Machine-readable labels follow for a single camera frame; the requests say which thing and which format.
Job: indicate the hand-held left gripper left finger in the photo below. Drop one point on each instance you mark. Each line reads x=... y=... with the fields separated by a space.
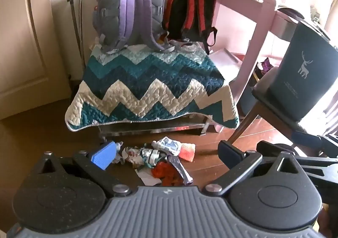
x=103 y=155

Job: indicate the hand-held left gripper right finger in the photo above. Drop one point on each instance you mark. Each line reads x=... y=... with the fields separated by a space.
x=229 y=154

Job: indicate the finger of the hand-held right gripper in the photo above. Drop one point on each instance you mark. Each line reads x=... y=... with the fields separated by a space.
x=306 y=140
x=269 y=149

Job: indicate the floral wrapper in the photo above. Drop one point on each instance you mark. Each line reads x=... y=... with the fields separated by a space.
x=129 y=154

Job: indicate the orange knitted item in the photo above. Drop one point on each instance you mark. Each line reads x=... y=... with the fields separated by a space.
x=188 y=152

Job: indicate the teal and white wrapper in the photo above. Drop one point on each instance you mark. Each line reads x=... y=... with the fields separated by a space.
x=151 y=156

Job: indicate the white paper scrap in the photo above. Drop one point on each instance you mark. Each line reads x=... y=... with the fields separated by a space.
x=148 y=177

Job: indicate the purple foil wrapper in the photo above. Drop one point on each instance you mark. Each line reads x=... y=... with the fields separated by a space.
x=182 y=169

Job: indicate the dark blue deer-print bin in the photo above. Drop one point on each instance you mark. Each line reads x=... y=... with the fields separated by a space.
x=303 y=82

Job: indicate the white and blue packet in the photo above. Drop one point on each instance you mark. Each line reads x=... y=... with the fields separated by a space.
x=167 y=146

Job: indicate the red wrapper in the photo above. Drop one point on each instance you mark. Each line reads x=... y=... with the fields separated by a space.
x=167 y=173

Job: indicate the wooden chair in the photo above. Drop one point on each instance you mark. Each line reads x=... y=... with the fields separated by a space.
x=244 y=128

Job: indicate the colourful snack packet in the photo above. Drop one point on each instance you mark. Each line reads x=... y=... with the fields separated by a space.
x=265 y=66

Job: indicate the teal zigzag quilt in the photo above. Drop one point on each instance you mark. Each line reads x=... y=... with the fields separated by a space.
x=148 y=74

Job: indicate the white paper sheet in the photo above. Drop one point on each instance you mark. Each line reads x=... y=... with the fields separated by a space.
x=223 y=58

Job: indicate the folded metal stand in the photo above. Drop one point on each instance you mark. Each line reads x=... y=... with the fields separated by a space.
x=79 y=42

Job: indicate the pink desk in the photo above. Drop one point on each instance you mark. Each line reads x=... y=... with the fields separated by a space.
x=253 y=15

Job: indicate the cream wardrobe door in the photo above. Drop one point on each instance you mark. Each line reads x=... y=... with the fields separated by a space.
x=21 y=42

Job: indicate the red and black backpack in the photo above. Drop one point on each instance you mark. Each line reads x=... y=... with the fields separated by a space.
x=184 y=8

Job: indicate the purple and grey backpack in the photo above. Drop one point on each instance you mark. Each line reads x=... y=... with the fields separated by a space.
x=118 y=2

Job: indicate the metal bench frame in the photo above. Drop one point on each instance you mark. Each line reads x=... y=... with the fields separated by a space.
x=148 y=128

